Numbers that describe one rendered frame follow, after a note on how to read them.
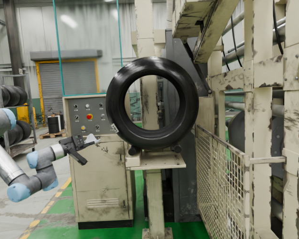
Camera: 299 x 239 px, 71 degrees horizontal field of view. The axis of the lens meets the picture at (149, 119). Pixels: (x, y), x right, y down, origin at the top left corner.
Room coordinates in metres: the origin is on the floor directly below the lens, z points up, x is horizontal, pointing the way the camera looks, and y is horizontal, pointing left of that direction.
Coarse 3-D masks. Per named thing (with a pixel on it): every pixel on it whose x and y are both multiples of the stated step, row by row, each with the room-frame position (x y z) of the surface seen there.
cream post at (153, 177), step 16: (144, 0) 1.60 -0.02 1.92; (144, 16) 1.60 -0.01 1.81; (144, 32) 1.60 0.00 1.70; (144, 48) 1.60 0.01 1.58; (144, 80) 1.60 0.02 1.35; (144, 96) 1.60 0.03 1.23; (144, 112) 1.60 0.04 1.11; (144, 128) 1.60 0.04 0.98; (160, 176) 1.60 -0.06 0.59; (160, 192) 1.60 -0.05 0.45; (160, 208) 1.60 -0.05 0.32; (160, 224) 1.60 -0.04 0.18
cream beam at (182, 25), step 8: (184, 0) 1.02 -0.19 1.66; (192, 0) 0.98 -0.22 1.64; (200, 0) 0.98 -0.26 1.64; (208, 0) 0.98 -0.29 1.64; (176, 8) 1.30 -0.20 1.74; (184, 8) 1.05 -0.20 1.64; (192, 8) 1.05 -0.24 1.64; (200, 8) 1.06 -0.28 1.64; (208, 8) 1.06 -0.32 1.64; (176, 16) 1.32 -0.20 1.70; (184, 16) 1.15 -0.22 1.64; (192, 16) 1.16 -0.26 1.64; (200, 16) 1.17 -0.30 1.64; (176, 24) 1.32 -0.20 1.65; (184, 24) 1.28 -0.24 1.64; (192, 24) 1.29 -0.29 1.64; (176, 32) 1.44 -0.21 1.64; (184, 32) 1.45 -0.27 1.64; (192, 32) 1.46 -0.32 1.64
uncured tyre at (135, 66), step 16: (128, 64) 1.26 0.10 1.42; (144, 64) 1.23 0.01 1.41; (160, 64) 1.22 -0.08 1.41; (176, 64) 1.25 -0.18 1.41; (112, 80) 1.26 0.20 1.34; (128, 80) 1.24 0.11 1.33; (176, 80) 1.23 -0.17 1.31; (192, 80) 1.26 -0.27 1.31; (112, 96) 1.23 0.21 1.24; (192, 96) 1.22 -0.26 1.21; (112, 112) 1.23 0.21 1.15; (192, 112) 1.22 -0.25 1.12; (128, 128) 1.24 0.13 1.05; (176, 128) 1.23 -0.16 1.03; (144, 144) 1.23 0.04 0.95; (160, 144) 1.23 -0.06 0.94
